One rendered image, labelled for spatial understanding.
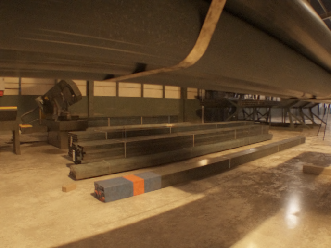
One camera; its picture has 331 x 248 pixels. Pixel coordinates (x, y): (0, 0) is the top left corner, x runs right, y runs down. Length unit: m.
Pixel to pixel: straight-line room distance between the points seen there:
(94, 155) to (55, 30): 3.21
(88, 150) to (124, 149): 0.60
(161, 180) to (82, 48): 2.50
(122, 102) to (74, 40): 11.28
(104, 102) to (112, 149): 7.61
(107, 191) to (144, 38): 2.13
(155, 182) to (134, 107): 9.45
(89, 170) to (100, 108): 7.94
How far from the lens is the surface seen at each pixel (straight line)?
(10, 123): 5.31
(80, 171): 3.19
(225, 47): 0.51
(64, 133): 5.75
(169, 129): 5.14
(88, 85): 10.94
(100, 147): 3.51
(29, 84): 10.22
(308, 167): 3.88
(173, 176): 2.90
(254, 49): 0.60
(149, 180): 2.67
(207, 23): 0.45
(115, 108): 11.41
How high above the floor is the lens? 0.94
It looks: 4 degrees down
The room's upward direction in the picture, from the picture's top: straight up
